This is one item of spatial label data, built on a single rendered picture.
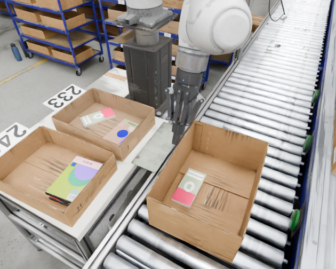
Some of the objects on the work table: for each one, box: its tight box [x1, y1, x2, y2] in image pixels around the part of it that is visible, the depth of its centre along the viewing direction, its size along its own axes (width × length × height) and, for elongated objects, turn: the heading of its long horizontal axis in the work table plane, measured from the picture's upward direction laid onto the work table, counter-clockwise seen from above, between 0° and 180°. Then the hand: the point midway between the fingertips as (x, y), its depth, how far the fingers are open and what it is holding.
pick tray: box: [0, 125, 118, 227], centre depth 94 cm, size 28×38×10 cm
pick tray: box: [51, 88, 155, 162], centre depth 116 cm, size 28×38×10 cm
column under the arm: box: [123, 35, 177, 118], centre depth 126 cm, size 26×26×33 cm
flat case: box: [102, 118, 139, 145], centre depth 114 cm, size 14×19×2 cm
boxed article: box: [80, 108, 116, 128], centre depth 123 cm, size 8×16×2 cm, turn 121°
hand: (177, 133), depth 78 cm, fingers closed
